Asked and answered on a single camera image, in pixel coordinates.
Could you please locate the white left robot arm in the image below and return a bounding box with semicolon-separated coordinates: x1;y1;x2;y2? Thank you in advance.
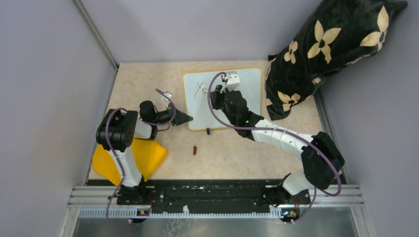
92;101;193;204

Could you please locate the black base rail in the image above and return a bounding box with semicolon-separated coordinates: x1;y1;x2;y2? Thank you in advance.
78;178;312;223

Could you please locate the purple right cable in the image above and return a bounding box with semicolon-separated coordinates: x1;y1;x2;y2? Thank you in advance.
207;72;343;224

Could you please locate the yellow-framed whiteboard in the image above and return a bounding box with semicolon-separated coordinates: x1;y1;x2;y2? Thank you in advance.
183;67;263;131

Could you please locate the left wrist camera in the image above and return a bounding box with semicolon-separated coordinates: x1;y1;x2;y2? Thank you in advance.
162;91;171;107

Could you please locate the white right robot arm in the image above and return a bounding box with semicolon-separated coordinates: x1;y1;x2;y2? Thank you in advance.
208;86;345;203

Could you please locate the black floral pillow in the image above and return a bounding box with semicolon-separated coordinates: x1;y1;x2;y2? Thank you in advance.
265;0;408;120

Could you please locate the yellow folded cloth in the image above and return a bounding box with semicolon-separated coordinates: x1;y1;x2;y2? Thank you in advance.
92;139;168;186

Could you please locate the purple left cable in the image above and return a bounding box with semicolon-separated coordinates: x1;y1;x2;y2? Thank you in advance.
104;88;177;230

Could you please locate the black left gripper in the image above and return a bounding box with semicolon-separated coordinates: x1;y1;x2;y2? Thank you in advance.
152;102;193;126

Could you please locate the purple cable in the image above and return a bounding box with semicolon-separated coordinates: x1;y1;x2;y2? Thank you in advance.
104;88;177;230
207;72;343;224

